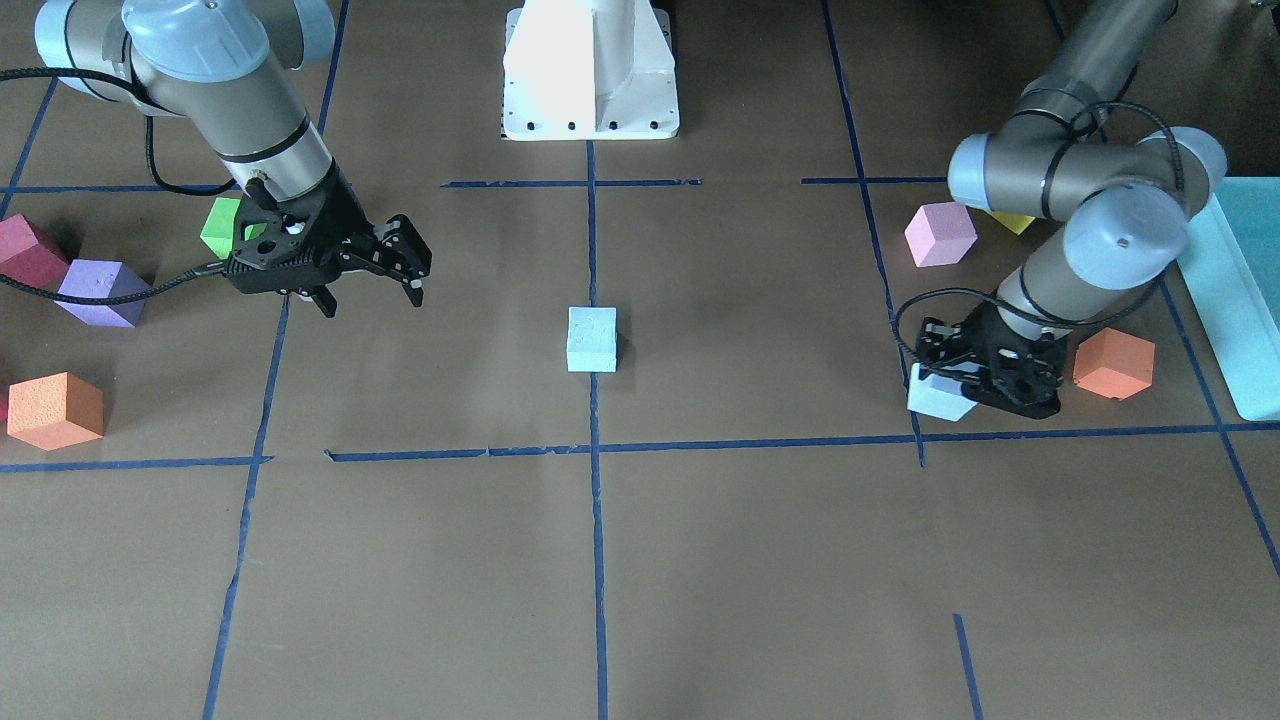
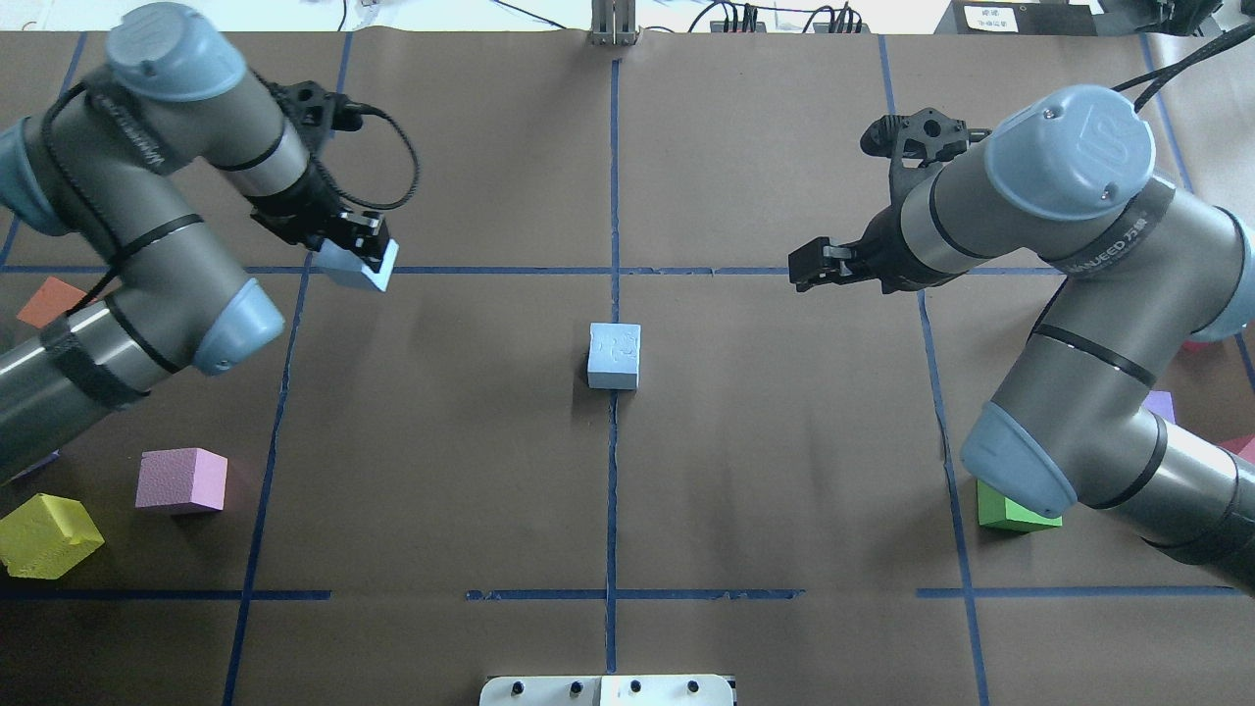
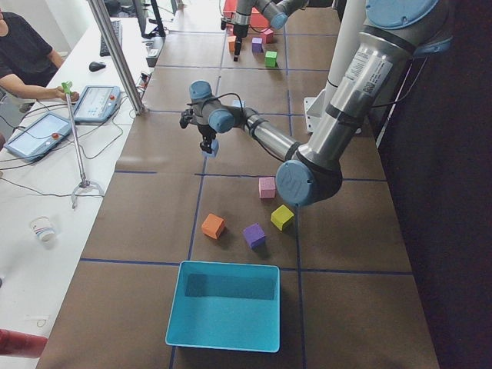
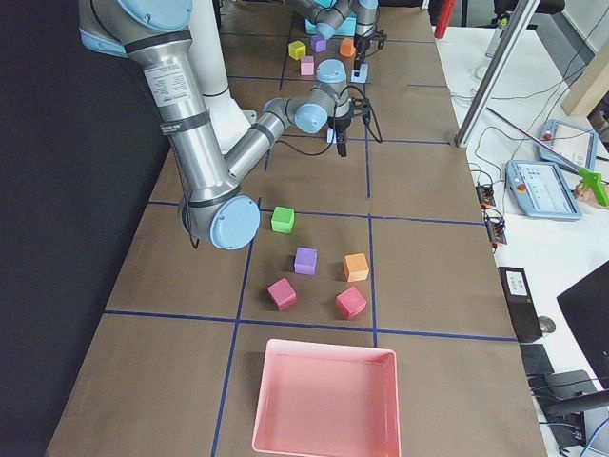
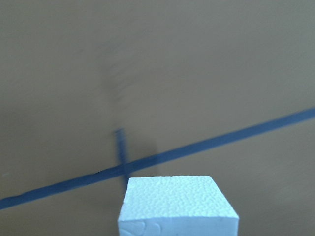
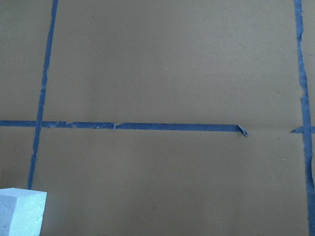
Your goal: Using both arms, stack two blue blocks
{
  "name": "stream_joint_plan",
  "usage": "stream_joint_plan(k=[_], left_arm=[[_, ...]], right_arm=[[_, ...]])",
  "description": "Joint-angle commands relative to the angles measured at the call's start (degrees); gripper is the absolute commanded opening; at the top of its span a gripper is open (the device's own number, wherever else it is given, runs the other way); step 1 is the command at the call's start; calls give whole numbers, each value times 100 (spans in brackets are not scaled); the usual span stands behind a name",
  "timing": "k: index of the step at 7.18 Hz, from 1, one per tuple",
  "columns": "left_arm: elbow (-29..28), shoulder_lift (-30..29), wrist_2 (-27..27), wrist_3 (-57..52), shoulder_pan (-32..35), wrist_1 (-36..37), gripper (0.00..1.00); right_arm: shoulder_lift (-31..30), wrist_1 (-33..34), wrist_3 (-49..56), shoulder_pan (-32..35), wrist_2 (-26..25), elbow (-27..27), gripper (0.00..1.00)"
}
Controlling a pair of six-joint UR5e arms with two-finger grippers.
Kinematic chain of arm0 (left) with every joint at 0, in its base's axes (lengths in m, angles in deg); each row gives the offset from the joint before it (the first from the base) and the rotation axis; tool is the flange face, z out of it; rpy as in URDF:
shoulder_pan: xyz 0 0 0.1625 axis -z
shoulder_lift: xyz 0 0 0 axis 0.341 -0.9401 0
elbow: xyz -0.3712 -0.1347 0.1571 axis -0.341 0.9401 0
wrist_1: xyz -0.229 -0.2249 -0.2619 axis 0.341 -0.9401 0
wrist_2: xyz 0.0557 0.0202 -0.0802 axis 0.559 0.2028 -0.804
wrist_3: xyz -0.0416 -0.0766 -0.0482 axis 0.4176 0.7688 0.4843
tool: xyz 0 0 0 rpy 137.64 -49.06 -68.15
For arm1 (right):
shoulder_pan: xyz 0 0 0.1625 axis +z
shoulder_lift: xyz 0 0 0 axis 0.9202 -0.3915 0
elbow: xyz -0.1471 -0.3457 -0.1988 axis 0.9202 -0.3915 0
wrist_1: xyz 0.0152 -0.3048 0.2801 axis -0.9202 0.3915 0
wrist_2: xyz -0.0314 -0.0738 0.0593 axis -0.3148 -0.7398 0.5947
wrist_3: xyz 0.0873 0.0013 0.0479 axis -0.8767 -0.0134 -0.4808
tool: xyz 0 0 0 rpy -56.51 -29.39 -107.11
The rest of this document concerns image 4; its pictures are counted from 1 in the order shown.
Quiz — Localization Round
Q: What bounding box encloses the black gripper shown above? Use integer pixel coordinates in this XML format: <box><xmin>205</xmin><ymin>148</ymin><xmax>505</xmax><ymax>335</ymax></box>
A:
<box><xmin>328</xmin><ymin>114</ymin><xmax>352</xmax><ymax>157</ymax></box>
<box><xmin>352</xmin><ymin>35</ymin><xmax>370</xmax><ymax>76</ymax></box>

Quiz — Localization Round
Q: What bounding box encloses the light blue block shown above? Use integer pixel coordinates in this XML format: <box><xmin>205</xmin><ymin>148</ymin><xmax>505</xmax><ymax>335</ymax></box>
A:
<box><xmin>326</xmin><ymin>128</ymin><xmax>338</xmax><ymax>144</ymax></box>
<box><xmin>350</xmin><ymin>64</ymin><xmax>368</xmax><ymax>84</ymax></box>

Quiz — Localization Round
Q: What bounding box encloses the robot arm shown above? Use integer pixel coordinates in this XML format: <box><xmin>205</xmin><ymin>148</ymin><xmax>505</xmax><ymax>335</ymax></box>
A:
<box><xmin>283</xmin><ymin>0</ymin><xmax>387</xmax><ymax>82</ymax></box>
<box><xmin>78</xmin><ymin>1</ymin><xmax>350</xmax><ymax>250</ymax></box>

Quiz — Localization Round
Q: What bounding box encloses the orange foam block left side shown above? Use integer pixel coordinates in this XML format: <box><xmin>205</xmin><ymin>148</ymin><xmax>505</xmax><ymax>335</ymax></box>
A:
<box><xmin>339</xmin><ymin>37</ymin><xmax>356</xmax><ymax>57</ymax></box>

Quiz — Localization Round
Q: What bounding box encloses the purple foam block left side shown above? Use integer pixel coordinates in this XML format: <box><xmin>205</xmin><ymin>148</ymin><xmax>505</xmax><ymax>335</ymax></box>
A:
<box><xmin>310</xmin><ymin>34</ymin><xmax>327</xmax><ymax>53</ymax></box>

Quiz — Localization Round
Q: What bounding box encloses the purple foam block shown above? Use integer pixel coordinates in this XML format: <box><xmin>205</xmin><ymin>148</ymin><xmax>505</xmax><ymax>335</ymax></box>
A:
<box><xmin>310</xmin><ymin>34</ymin><xmax>327</xmax><ymax>53</ymax></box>
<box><xmin>294</xmin><ymin>247</ymin><xmax>318</xmax><ymax>275</ymax></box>

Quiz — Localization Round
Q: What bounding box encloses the pink foam block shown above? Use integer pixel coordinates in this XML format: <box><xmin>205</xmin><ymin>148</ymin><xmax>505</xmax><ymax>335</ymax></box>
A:
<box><xmin>300</xmin><ymin>55</ymin><xmax>315</xmax><ymax>76</ymax></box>

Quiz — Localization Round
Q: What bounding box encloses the yellow foam block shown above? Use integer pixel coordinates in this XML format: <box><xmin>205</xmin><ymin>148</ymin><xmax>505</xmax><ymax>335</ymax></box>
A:
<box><xmin>287</xmin><ymin>40</ymin><xmax>306</xmax><ymax>61</ymax></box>

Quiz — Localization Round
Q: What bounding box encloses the red cylinder object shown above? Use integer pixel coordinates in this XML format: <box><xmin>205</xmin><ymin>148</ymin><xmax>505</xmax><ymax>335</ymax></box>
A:
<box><xmin>434</xmin><ymin>0</ymin><xmax>456</xmax><ymax>39</ymax></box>

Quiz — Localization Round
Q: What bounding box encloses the green foam block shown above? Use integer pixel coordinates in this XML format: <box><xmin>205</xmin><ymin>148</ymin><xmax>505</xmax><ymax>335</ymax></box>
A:
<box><xmin>271</xmin><ymin>206</ymin><xmax>295</xmax><ymax>234</ymax></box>

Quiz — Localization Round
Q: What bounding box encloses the purple foam block right side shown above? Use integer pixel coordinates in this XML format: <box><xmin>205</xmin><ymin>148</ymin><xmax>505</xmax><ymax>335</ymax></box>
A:
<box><xmin>294</xmin><ymin>247</ymin><xmax>318</xmax><ymax>275</ymax></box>

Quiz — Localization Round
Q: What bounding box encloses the crimson foam block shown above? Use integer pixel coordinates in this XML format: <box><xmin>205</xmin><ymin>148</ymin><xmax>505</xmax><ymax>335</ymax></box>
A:
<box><xmin>266</xmin><ymin>277</ymin><xmax>297</xmax><ymax>310</ymax></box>

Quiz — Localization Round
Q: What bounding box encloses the magenta foam block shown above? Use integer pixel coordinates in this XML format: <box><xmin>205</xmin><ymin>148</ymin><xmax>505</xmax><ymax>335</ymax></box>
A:
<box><xmin>335</xmin><ymin>287</ymin><xmax>367</xmax><ymax>320</ymax></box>

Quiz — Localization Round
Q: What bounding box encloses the teach pendant near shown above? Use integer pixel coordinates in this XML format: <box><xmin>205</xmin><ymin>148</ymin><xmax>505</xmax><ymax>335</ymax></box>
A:
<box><xmin>505</xmin><ymin>160</ymin><xmax>582</xmax><ymax>221</ymax></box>

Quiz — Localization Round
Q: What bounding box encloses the teach pendant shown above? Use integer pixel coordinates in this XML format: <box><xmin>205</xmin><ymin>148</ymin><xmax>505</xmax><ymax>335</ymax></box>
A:
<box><xmin>505</xmin><ymin>160</ymin><xmax>582</xmax><ymax>221</ymax></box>
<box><xmin>538</xmin><ymin>119</ymin><xmax>599</xmax><ymax>171</ymax></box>

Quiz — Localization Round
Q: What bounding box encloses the black power box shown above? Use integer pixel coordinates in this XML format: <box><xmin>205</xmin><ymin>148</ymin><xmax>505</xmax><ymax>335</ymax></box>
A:
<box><xmin>498</xmin><ymin>267</ymin><xmax>542</xmax><ymax>343</ymax></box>

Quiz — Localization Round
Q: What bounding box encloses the teach pendant far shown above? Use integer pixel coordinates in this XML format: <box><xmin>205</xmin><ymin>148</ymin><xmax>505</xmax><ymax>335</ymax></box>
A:
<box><xmin>538</xmin><ymin>119</ymin><xmax>599</xmax><ymax>171</ymax></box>

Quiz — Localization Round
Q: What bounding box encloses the reacher grabber tool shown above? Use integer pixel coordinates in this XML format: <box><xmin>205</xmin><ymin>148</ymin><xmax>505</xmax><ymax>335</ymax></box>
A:
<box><xmin>486</xmin><ymin>108</ymin><xmax>608</xmax><ymax>207</ymax></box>

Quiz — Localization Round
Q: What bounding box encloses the pink plastic bin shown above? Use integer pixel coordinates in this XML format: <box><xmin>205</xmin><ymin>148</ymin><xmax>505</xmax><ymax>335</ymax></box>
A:
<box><xmin>251</xmin><ymin>339</ymin><xmax>402</xmax><ymax>456</ymax></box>

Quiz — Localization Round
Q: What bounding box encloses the black monitor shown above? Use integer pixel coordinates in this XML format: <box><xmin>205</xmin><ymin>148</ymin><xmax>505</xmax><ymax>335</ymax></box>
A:
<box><xmin>558</xmin><ymin>262</ymin><xmax>609</xmax><ymax>387</ymax></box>

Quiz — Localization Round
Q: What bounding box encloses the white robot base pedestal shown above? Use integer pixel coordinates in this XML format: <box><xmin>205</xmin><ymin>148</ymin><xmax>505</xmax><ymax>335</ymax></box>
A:
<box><xmin>188</xmin><ymin>0</ymin><xmax>250</xmax><ymax>154</ymax></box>

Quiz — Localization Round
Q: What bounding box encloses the aluminium frame post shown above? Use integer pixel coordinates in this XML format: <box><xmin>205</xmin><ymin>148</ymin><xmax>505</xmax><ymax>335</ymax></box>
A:
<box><xmin>454</xmin><ymin>0</ymin><xmax>540</xmax><ymax>149</ymax></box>

